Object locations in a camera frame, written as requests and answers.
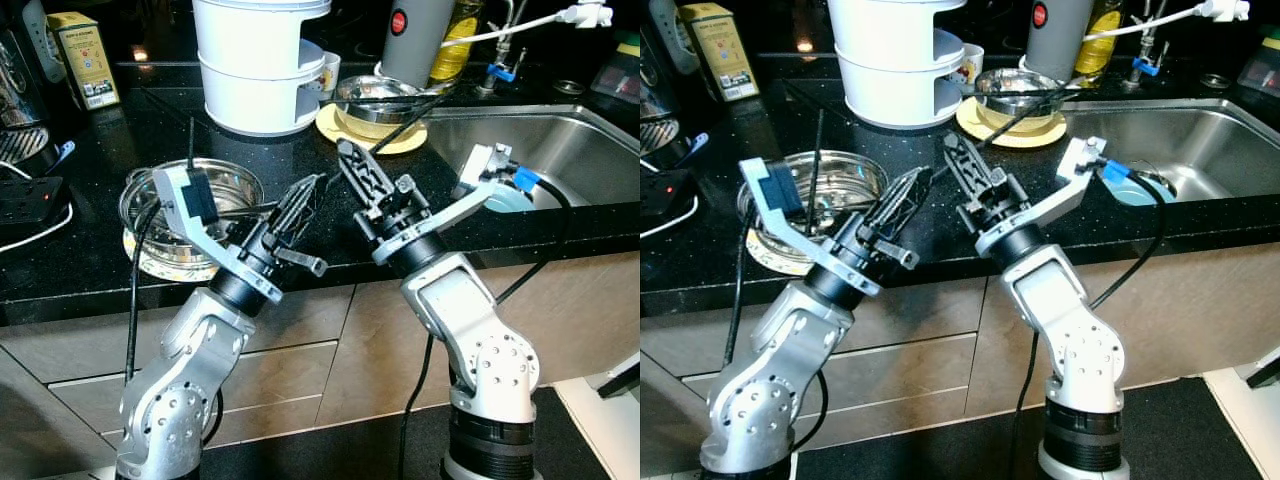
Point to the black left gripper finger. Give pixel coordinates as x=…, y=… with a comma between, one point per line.
x=326, y=182
x=893, y=210
x=930, y=176
x=295, y=215

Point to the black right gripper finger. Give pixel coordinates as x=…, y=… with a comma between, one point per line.
x=365, y=185
x=973, y=178

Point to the black chopstick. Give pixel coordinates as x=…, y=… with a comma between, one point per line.
x=190, y=140
x=1020, y=127
x=400, y=128
x=350, y=99
x=985, y=93
x=820, y=140

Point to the light blue plate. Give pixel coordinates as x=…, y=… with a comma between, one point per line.
x=1140, y=192
x=510, y=200

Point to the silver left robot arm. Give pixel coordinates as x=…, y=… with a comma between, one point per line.
x=770, y=370
x=190, y=370

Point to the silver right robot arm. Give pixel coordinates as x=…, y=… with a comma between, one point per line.
x=490, y=370
x=1080, y=360

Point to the black kitchen appliance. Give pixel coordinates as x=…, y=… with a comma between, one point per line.
x=655, y=90
x=20, y=90

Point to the clear glass bowl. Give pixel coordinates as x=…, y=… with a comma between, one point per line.
x=240, y=185
x=850, y=180

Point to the pale yellow plate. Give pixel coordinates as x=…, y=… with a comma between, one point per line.
x=980, y=125
x=340, y=128

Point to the cream plate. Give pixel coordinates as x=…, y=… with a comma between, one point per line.
x=780, y=262
x=170, y=268

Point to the stainless steel bowl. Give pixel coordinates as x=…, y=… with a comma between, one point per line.
x=1010, y=83
x=370, y=90

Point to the white printed mug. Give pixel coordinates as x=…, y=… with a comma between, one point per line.
x=970, y=65
x=330, y=75

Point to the white tiered steamer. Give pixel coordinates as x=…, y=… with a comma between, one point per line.
x=255, y=70
x=890, y=65

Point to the grey electric kettle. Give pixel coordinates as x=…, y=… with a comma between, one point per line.
x=415, y=40
x=1055, y=35

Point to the yellow oil bottle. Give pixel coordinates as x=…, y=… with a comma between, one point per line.
x=455, y=55
x=1097, y=45

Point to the metal faucet with blue clip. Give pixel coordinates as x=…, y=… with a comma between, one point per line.
x=500, y=72
x=1147, y=65

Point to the stainless steel sink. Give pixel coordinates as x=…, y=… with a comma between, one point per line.
x=1200, y=140
x=560, y=150

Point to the black power strip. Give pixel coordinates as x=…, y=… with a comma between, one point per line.
x=665, y=195
x=35, y=205

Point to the black floor mat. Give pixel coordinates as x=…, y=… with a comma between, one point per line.
x=950, y=440

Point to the round metal sink strainer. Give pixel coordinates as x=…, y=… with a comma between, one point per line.
x=568, y=87
x=1215, y=80

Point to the yellow printed box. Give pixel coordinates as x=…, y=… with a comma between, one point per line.
x=720, y=50
x=85, y=60

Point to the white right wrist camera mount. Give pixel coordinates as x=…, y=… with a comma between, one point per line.
x=1080, y=160
x=485, y=165

